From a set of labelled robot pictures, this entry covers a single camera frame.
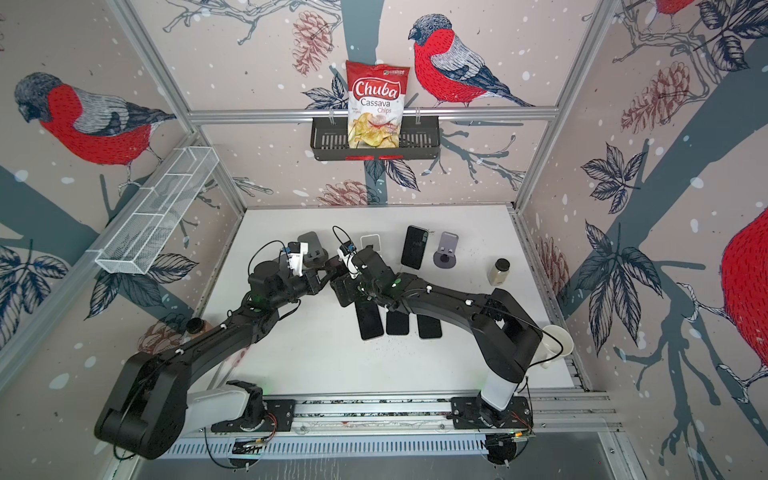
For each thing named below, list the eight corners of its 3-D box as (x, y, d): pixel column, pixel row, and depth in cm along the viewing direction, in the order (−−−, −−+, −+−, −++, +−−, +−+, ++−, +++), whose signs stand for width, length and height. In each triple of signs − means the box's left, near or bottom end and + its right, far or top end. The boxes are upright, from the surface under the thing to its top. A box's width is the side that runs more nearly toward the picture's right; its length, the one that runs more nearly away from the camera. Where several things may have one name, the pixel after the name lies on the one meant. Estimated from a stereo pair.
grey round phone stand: (434, 268, 105) (438, 249, 96) (432, 250, 110) (435, 231, 101) (455, 268, 105) (460, 249, 96) (452, 250, 110) (457, 231, 101)
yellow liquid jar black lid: (488, 286, 100) (497, 270, 92) (486, 275, 103) (493, 258, 95) (503, 286, 100) (512, 270, 92) (499, 275, 103) (508, 258, 95)
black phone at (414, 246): (401, 278, 105) (402, 244, 90) (406, 260, 111) (408, 225, 95) (419, 282, 104) (423, 248, 89) (423, 263, 110) (427, 228, 94)
